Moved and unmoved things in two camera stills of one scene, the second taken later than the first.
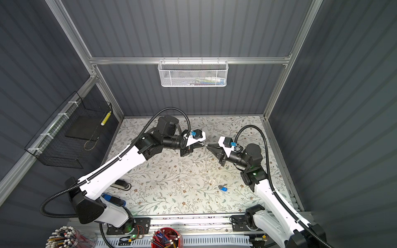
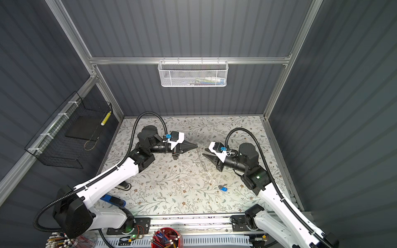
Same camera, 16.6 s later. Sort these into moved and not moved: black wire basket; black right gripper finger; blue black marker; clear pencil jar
Moved: black right gripper finger
Not moved: blue black marker; clear pencil jar; black wire basket
